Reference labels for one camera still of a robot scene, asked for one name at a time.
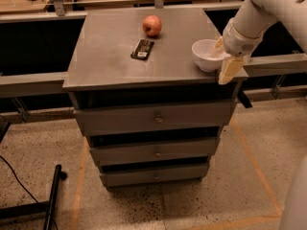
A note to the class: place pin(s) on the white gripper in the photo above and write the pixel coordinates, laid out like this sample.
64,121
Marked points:
238,39

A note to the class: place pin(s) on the white bowl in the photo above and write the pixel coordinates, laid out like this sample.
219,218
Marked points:
206,57

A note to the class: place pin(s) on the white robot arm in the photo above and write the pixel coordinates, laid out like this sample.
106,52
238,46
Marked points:
254,18

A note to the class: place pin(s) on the red apple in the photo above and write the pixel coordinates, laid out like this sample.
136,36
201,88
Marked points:
152,25

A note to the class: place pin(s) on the grey drawer cabinet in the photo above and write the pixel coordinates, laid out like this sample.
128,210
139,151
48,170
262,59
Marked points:
102,74

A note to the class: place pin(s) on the top grey drawer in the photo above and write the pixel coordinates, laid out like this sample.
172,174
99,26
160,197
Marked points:
153,117

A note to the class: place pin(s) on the grey drawer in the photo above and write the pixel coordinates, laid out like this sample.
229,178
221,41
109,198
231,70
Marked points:
153,117
155,151
155,175

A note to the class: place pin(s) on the middle grey drawer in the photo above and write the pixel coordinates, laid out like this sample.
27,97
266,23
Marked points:
155,151

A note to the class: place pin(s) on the bottom grey drawer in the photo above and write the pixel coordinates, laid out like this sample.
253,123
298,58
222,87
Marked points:
155,175

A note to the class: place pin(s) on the black metal stand base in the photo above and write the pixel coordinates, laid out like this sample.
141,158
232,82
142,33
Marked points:
47,208

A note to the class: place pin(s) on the grey metal rail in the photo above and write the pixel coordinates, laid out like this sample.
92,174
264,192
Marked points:
51,83

